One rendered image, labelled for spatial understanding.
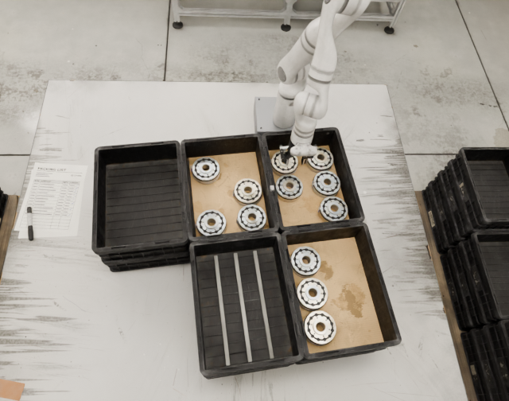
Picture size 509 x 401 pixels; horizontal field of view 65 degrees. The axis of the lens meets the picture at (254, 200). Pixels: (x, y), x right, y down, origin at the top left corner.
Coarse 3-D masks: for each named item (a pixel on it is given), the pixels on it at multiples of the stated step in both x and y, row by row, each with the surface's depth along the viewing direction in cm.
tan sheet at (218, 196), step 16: (192, 160) 153; (224, 160) 154; (240, 160) 155; (256, 160) 155; (192, 176) 150; (224, 176) 151; (240, 176) 152; (256, 176) 152; (192, 192) 147; (208, 192) 148; (224, 192) 148; (208, 208) 145; (224, 208) 145; (240, 208) 145; (208, 224) 142
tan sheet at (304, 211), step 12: (300, 156) 158; (300, 168) 155; (276, 180) 152; (312, 180) 153; (312, 192) 151; (288, 204) 148; (300, 204) 148; (312, 204) 148; (288, 216) 145; (300, 216) 146; (312, 216) 146; (348, 216) 147
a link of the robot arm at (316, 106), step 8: (312, 80) 115; (320, 80) 114; (320, 88) 116; (328, 88) 118; (312, 96) 120; (320, 96) 117; (312, 104) 119; (320, 104) 118; (304, 112) 121; (312, 112) 120; (320, 112) 120
